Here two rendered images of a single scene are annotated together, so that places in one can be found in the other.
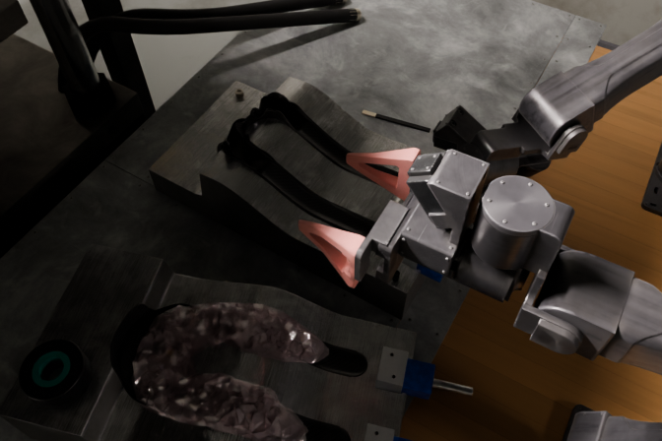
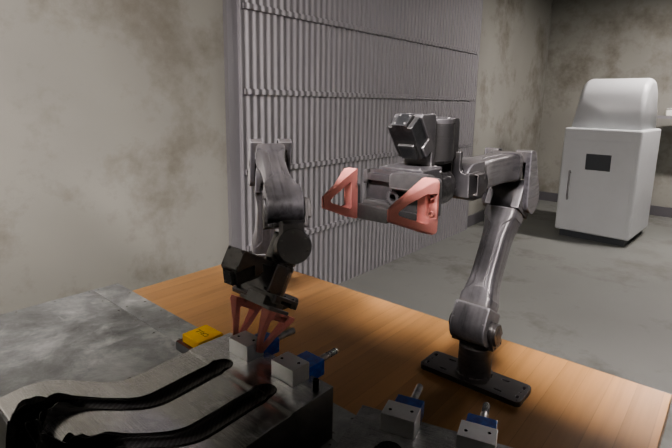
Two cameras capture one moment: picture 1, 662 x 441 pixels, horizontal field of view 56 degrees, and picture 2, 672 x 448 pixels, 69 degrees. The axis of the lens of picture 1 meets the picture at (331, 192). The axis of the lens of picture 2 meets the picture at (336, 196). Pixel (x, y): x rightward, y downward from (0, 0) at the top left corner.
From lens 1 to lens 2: 0.74 m
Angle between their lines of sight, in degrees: 75
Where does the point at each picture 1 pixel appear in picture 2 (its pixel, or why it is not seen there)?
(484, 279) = (447, 180)
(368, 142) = (139, 383)
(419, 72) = (50, 371)
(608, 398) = (415, 354)
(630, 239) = (302, 319)
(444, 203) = (428, 128)
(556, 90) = (276, 190)
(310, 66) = not seen: outside the picture
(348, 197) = (200, 407)
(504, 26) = (59, 317)
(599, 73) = (278, 176)
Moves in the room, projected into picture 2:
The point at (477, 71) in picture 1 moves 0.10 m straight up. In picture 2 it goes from (92, 340) to (88, 297)
